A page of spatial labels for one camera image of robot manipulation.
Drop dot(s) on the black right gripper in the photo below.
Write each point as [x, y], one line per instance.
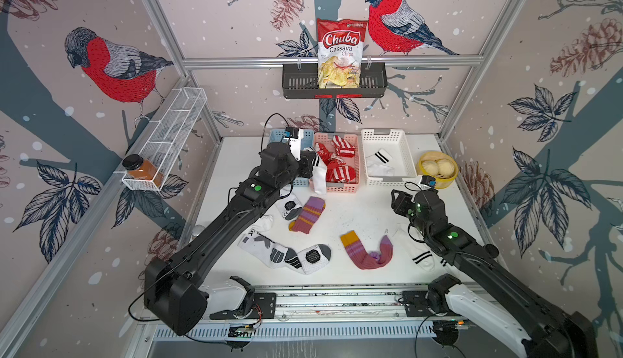
[401, 201]

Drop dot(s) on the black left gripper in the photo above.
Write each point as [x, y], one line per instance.
[307, 161]

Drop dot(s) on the red snowflake sock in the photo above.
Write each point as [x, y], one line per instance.
[324, 154]

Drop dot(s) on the red santa pattern sock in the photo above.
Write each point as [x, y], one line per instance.
[339, 172]

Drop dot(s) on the red white striped sock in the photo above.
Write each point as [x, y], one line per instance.
[343, 148]

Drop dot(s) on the white black-striped sock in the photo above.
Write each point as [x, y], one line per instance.
[416, 249]
[319, 173]
[380, 164]

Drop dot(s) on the purple yellow sock bottom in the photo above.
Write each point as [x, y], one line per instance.
[363, 259]

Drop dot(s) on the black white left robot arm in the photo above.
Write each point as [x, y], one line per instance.
[173, 288]

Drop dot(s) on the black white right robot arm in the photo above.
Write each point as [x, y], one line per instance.
[523, 321]

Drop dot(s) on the blue plastic basket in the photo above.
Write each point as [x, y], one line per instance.
[307, 135]

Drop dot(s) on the pink plastic basket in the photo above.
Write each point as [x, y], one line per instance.
[326, 139]

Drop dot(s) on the white plastic basket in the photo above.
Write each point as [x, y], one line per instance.
[395, 142]

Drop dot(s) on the yellow bowl with buns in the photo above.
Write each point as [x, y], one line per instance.
[440, 166]

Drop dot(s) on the purple striped short sock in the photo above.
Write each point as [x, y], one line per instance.
[309, 215]

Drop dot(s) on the small white sock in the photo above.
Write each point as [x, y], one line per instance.
[263, 224]

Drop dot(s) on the black round knob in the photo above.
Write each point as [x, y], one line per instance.
[492, 250]

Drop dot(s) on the white grey patterned sock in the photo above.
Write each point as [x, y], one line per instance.
[275, 255]

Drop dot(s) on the glass jar amber contents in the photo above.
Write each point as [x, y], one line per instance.
[196, 231]

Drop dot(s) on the red Chuba cassava chips bag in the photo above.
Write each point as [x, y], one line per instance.
[340, 52]

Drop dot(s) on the orange spice jar black lid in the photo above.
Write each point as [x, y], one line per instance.
[142, 169]

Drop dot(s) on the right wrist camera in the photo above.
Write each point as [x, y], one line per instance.
[429, 181]

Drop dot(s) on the black wall-mounted wire basket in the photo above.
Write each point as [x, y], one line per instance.
[301, 82]

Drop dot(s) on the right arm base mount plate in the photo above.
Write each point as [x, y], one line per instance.
[424, 303]

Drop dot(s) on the clear acrylic wall shelf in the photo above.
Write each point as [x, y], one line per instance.
[169, 136]

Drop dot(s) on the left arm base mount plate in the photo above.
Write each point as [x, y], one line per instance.
[257, 306]

